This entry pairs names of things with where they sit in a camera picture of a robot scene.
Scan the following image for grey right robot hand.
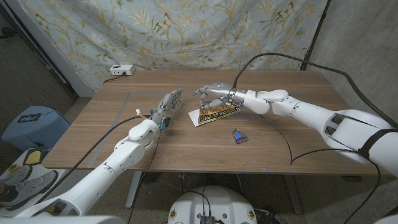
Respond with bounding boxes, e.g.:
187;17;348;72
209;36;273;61
192;82;248;110

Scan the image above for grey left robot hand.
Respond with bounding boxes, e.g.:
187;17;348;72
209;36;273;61
151;88;184;127

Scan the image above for yellow new driver bumper sticker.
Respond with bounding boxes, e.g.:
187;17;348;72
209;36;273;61
198;104;240;126

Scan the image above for white sticker release liner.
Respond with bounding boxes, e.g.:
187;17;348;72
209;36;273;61
187;108;203;128

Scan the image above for silver blue padlock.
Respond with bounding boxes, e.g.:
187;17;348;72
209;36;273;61
231;128;249;145

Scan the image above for white power strip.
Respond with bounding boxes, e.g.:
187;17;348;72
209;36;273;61
109;64;136;77

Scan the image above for floral print backdrop cloth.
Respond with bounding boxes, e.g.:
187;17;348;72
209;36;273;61
18;0;329;91

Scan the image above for grey table leg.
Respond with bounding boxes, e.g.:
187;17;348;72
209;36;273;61
126;170;143;208
283;174;304;215

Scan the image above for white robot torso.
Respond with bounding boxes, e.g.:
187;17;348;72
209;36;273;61
167;185;258;224

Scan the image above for black backdrop stand pole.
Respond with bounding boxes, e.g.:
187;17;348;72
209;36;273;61
300;0;331;71

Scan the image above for blue plastic bin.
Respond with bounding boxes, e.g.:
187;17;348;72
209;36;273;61
1;105;72;152

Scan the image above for grey sneaker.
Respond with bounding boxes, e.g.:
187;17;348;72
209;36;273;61
0;170;58;209
0;164;32;187

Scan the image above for black power strip cable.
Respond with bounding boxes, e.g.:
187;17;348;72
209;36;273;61
103;72;127;84

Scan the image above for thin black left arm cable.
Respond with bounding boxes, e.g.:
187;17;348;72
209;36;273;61
127;130;162;224

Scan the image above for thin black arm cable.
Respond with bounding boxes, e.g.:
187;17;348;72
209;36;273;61
259;114;382;224
127;130;162;224

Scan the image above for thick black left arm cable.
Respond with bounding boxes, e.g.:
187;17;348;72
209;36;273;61
37;114;153;203

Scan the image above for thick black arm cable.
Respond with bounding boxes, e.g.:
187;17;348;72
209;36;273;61
37;114;153;203
232;52;398;129

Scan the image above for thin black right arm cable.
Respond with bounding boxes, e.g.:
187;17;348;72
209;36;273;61
259;114;382;224

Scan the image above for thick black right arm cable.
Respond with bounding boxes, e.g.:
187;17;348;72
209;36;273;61
232;52;398;129

